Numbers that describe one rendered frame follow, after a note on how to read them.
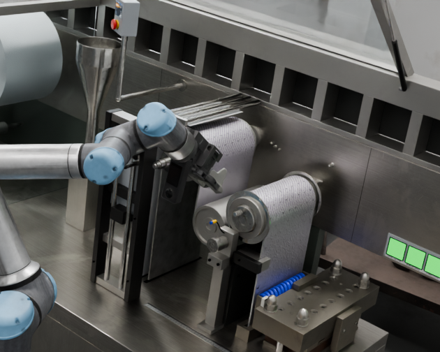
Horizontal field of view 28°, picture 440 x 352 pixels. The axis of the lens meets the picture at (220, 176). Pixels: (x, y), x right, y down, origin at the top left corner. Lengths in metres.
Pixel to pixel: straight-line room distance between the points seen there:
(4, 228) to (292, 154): 0.92
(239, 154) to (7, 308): 0.84
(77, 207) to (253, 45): 0.80
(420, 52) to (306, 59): 2.84
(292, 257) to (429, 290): 1.75
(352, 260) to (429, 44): 1.59
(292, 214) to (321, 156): 0.23
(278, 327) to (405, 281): 1.93
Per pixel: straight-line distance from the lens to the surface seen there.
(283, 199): 2.39
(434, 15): 5.29
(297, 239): 2.51
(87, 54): 2.72
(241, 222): 2.35
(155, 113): 1.91
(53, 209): 3.08
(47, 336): 2.68
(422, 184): 2.43
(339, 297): 2.53
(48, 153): 1.88
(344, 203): 2.56
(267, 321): 2.37
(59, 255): 2.79
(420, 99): 2.38
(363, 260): 4.31
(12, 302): 2.11
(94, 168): 1.83
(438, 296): 4.17
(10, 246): 2.16
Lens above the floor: 2.24
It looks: 22 degrees down
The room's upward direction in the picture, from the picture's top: 9 degrees clockwise
